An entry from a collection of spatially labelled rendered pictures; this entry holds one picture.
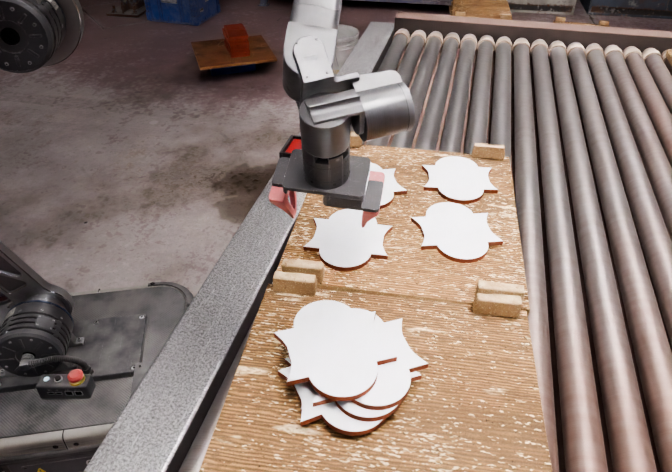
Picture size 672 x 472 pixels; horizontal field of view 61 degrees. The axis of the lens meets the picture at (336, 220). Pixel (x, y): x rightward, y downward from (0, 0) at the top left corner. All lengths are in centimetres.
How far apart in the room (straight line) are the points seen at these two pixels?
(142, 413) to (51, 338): 94
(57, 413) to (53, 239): 115
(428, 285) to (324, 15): 38
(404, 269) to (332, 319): 18
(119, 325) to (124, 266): 65
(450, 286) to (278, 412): 30
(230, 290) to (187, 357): 13
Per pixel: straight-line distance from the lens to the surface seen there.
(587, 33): 186
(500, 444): 66
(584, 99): 149
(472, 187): 101
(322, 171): 67
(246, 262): 88
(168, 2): 513
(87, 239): 261
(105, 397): 165
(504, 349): 75
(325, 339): 67
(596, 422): 74
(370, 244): 85
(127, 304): 187
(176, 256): 240
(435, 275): 82
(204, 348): 76
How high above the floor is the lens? 148
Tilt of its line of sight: 36 degrees down
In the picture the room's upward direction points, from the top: straight up
